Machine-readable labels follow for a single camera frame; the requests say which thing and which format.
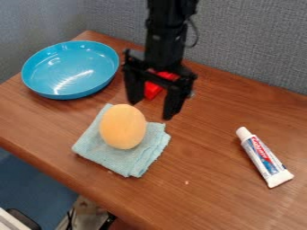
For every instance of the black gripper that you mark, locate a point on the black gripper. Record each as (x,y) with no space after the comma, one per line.
(162,57)

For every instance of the yellow orange ball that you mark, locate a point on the yellow orange ball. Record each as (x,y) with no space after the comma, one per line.
(122,126)

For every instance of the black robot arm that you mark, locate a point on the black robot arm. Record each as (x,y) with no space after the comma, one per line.
(170,15)

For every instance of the blue plate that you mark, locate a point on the blue plate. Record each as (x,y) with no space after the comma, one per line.
(70,70)

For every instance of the red plastic block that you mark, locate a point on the red plastic block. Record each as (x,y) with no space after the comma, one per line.
(153,89)

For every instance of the light blue folded cloth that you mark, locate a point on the light blue folded cloth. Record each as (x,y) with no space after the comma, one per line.
(129,162)

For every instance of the white toothpaste tube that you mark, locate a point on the white toothpaste tube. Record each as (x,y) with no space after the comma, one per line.
(271,168)

